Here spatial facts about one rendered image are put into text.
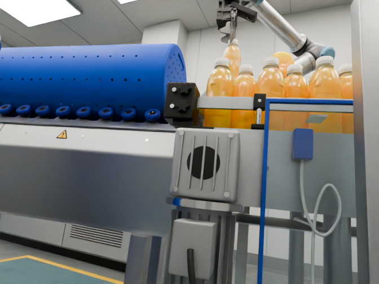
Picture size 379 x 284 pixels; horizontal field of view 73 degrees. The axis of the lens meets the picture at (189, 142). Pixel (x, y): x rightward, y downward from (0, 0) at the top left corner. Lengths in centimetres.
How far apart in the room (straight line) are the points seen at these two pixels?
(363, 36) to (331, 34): 356
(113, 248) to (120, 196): 197
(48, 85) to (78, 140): 22
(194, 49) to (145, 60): 361
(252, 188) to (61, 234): 276
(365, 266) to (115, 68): 73
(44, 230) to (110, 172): 265
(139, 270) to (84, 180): 29
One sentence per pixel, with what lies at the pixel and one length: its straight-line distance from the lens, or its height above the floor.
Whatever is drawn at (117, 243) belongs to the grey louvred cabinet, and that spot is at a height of 24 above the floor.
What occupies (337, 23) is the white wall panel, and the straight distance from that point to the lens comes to 415.
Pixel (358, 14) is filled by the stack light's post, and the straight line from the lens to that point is 53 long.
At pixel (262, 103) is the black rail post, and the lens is 59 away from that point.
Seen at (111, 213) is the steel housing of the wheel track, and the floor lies 67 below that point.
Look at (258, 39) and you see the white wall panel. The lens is 414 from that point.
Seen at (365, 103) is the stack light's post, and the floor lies 90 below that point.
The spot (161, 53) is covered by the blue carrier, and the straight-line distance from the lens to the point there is 80.
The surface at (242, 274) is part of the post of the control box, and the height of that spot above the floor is 48.
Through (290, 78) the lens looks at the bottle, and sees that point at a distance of 74.
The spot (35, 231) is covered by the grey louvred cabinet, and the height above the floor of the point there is 18.
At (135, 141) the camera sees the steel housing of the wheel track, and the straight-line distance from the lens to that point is 73.
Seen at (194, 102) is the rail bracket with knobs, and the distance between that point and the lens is 60.
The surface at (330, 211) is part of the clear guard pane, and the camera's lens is 53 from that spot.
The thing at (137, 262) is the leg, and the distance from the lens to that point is 76.
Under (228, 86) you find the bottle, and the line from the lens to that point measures 68.
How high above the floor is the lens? 74
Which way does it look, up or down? 12 degrees up
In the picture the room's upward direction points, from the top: 6 degrees clockwise
